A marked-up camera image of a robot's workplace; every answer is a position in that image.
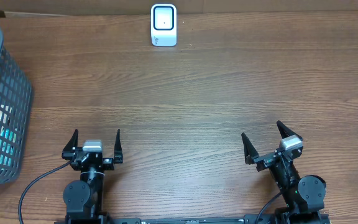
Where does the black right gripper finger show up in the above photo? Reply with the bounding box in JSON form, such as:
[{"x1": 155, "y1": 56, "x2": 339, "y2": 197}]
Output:
[
  {"x1": 241, "y1": 133, "x2": 259, "y2": 165},
  {"x1": 277, "y1": 120, "x2": 303, "y2": 141}
]

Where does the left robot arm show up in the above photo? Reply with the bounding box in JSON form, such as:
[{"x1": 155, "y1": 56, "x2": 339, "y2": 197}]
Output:
[{"x1": 62, "y1": 130, "x2": 123, "y2": 223}]

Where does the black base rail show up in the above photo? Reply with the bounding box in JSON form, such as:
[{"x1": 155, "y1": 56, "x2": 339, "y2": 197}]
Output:
[{"x1": 55, "y1": 214, "x2": 331, "y2": 224}]

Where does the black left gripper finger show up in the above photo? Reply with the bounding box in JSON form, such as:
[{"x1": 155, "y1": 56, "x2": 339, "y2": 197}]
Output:
[
  {"x1": 62, "y1": 129, "x2": 79, "y2": 160},
  {"x1": 114, "y1": 129, "x2": 123, "y2": 164}
]

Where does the grey plastic mesh basket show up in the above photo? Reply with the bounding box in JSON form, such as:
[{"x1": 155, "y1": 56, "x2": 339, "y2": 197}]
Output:
[{"x1": 0, "y1": 28, "x2": 34, "y2": 185}]

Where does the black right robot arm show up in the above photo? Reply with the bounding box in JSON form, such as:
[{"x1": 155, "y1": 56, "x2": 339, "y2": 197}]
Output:
[{"x1": 241, "y1": 121, "x2": 331, "y2": 224}]

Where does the white barcode scanner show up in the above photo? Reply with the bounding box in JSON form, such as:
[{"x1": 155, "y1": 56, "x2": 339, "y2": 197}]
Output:
[{"x1": 150, "y1": 3, "x2": 177, "y2": 47}]

